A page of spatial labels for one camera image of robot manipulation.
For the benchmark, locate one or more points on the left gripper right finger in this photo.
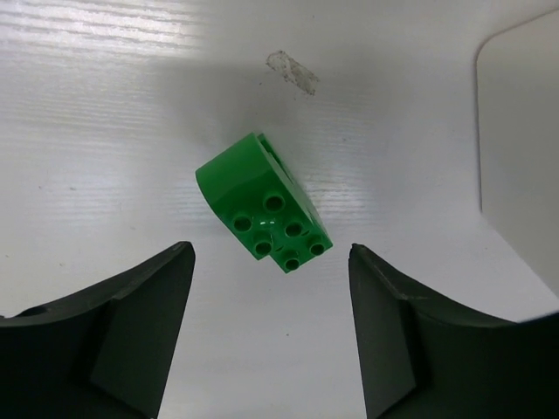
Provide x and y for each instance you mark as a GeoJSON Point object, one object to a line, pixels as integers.
{"type": "Point", "coordinates": [424, 355]}

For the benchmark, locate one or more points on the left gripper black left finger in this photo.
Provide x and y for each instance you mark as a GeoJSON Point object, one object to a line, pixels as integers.
{"type": "Point", "coordinates": [102, 352]}

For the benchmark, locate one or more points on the dark green lego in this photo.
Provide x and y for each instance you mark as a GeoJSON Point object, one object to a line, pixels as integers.
{"type": "Point", "coordinates": [255, 196]}

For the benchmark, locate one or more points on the white divided plastic bin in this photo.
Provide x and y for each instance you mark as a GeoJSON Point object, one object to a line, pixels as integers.
{"type": "Point", "coordinates": [516, 110]}

